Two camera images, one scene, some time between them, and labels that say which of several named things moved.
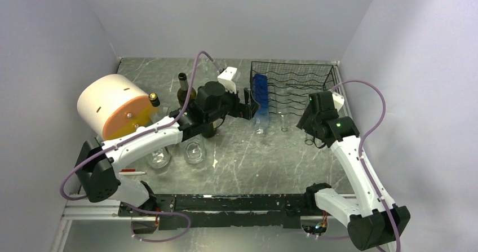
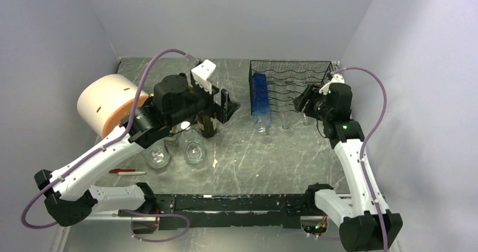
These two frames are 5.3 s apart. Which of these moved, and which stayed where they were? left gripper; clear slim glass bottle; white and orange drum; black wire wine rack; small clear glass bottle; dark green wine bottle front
Moved: left gripper; clear slim glass bottle
Stayed: small clear glass bottle; white and orange drum; dark green wine bottle front; black wire wine rack
